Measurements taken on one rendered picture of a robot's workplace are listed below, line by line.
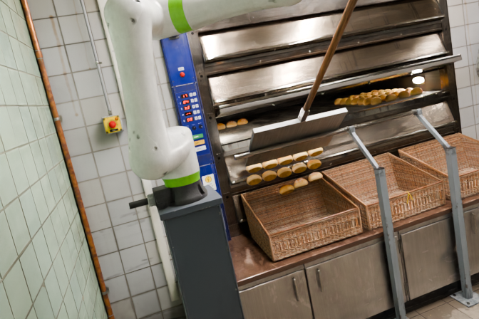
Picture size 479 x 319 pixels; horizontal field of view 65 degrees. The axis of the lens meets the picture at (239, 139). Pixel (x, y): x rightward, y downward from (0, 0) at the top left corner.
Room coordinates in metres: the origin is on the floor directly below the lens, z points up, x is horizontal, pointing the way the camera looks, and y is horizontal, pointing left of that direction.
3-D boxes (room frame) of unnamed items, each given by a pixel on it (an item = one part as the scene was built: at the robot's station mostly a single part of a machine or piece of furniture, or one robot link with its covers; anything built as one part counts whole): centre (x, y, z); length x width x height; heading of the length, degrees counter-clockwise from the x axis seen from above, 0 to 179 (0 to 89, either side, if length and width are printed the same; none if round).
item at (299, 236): (2.17, -0.26, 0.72); 0.56 x 0.49 x 0.28; 104
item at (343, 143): (2.58, -0.75, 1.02); 1.79 x 0.11 x 0.19; 105
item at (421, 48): (2.58, -0.75, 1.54); 1.79 x 0.11 x 0.19; 105
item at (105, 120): (2.15, 0.69, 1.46); 0.10 x 0.07 x 0.10; 105
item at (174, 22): (1.23, 0.16, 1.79); 0.18 x 0.13 x 0.12; 74
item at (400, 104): (2.60, -0.74, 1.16); 1.80 x 0.06 x 0.04; 105
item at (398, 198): (2.32, -0.83, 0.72); 0.56 x 0.49 x 0.28; 106
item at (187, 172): (1.24, 0.22, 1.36); 0.16 x 0.13 x 0.19; 164
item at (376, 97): (3.16, -1.20, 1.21); 0.61 x 0.48 x 0.06; 15
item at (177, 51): (3.21, 0.50, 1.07); 1.93 x 0.16 x 2.15; 15
